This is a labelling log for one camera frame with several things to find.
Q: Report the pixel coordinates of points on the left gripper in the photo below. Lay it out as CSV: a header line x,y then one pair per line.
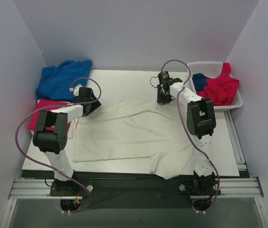
x,y
92,104

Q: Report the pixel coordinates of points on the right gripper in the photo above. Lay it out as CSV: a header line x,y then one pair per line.
x,y
163,90

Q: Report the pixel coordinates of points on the folded red t-shirt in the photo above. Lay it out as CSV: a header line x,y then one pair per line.
x,y
43,105

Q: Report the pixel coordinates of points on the red t-shirt in basket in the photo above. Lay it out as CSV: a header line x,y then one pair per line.
x,y
221,90

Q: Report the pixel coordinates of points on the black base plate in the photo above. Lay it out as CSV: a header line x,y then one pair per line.
x,y
136,191

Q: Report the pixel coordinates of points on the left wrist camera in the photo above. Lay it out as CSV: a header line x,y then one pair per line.
x,y
75,90

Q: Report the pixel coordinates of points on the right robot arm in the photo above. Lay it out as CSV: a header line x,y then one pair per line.
x,y
197,116

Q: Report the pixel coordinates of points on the blue t-shirt in basket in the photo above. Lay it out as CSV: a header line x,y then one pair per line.
x,y
199,81

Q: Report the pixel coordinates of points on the blue t-shirt pile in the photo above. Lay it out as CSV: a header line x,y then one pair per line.
x,y
56,80

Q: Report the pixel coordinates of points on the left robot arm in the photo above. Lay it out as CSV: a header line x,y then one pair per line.
x,y
50,134

